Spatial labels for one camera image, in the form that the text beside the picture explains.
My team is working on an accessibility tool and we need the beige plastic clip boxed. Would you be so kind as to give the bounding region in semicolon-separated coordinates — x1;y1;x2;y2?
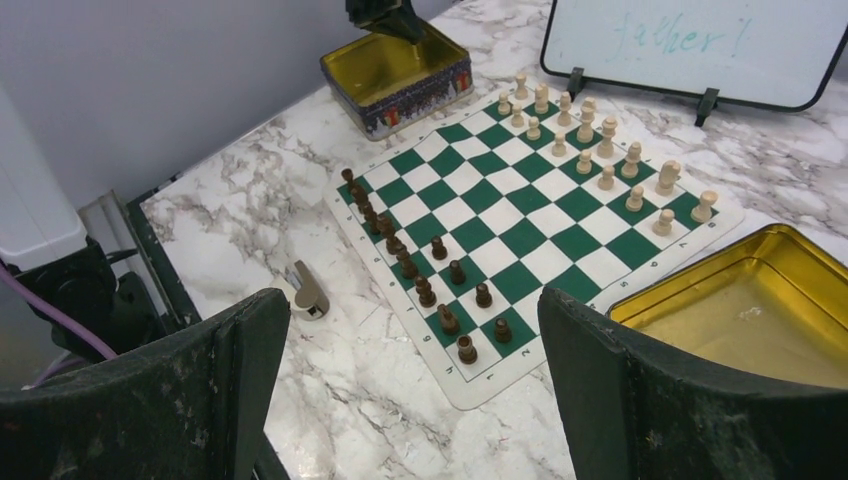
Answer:
270;260;330;321

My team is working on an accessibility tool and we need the dark chess piece twelfth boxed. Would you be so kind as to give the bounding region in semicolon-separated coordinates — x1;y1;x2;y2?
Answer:
431;235;448;260

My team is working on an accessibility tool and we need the left gold tin box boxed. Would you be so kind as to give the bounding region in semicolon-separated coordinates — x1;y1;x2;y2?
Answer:
320;22;474;141

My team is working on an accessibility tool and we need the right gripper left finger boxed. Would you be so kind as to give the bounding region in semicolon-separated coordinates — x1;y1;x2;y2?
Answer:
1;288;291;479

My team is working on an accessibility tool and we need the light chess pieces row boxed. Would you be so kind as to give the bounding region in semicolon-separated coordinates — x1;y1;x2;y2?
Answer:
475;73;728;249

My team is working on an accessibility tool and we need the tall dark chess piece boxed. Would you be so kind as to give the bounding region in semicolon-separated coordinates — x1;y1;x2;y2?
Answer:
341;168;357;192

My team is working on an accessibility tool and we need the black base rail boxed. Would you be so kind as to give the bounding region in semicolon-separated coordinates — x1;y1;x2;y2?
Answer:
79;192;291;479

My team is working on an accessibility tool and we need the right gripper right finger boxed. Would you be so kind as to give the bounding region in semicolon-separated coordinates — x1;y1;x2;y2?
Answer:
537;288;847;479

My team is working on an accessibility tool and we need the dark pawn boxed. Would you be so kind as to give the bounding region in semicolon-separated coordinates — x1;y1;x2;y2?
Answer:
449;260;466;285

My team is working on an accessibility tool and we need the gold tin box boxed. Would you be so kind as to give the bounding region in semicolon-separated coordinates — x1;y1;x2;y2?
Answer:
320;22;474;141
608;224;847;389

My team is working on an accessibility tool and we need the green white chess board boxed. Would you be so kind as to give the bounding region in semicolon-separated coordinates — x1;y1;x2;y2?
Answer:
324;89;744;410

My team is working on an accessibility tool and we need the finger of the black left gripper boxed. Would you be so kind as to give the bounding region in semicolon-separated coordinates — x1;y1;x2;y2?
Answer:
345;0;426;45

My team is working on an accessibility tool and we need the right gold tin box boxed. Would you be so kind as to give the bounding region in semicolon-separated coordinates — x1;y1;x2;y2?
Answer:
608;224;847;389

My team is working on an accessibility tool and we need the small whiteboard on stand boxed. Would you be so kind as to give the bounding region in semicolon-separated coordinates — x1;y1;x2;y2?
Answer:
540;0;847;112

